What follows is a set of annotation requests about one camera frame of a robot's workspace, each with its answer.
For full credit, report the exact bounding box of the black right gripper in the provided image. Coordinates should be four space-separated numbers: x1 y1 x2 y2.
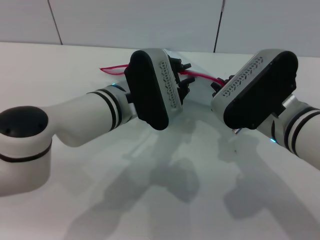
210 74 236 99

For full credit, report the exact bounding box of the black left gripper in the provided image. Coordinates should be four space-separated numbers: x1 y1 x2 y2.
167 54 196 106

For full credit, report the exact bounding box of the transparent document bag red zipper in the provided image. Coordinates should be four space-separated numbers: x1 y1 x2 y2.
99 48 238 113

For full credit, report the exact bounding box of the left wrist camera housing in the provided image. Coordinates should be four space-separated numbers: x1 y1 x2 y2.
123 47 185 131

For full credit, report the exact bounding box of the black cable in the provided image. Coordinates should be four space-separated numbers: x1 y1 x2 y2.
213 0 226 54

